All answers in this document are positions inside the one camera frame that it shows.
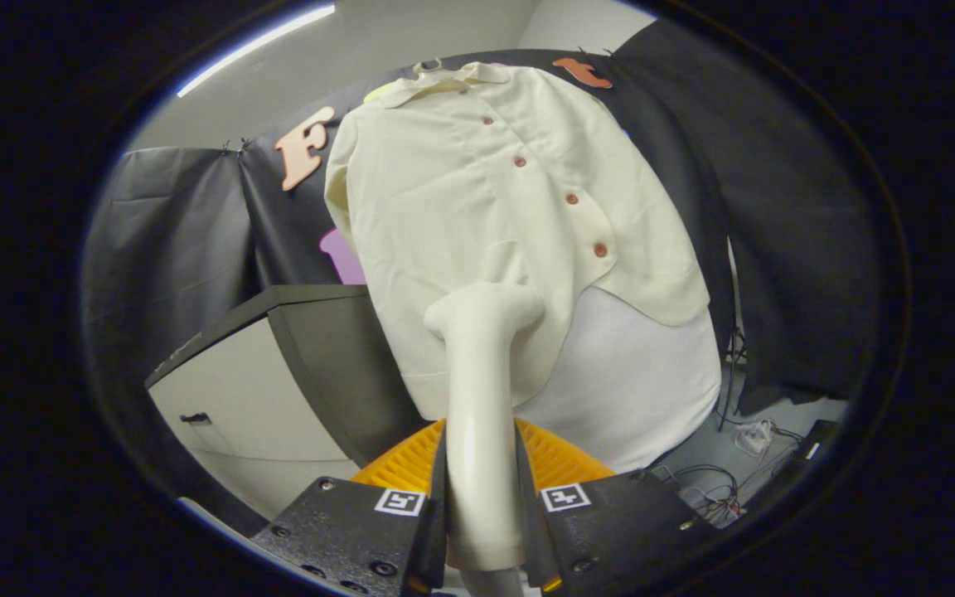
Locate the black binder clip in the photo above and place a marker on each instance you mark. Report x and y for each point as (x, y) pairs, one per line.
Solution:
(237, 147)
(593, 52)

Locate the cream button-up shirt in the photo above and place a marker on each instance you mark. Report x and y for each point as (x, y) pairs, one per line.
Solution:
(461, 215)

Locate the black backdrop cloth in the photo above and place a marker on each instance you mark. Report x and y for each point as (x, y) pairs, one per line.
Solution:
(776, 207)

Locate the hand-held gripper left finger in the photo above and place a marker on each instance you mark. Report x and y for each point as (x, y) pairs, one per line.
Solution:
(434, 539)

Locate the white garment steamer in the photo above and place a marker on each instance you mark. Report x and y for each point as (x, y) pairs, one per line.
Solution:
(477, 431)

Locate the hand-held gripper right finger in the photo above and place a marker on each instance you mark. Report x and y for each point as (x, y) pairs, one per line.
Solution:
(537, 539)

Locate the black stand pole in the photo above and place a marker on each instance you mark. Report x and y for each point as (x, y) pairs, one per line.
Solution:
(726, 390)

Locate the white hanging cloth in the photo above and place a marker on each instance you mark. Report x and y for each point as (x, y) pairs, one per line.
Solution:
(635, 381)

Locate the black floor box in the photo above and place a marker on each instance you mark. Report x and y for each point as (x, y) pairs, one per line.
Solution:
(821, 431)

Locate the white clothes hanger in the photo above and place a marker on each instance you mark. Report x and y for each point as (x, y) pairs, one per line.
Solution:
(416, 66)

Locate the white cabinet with grey top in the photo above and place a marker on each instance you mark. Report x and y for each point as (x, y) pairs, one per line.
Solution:
(245, 398)

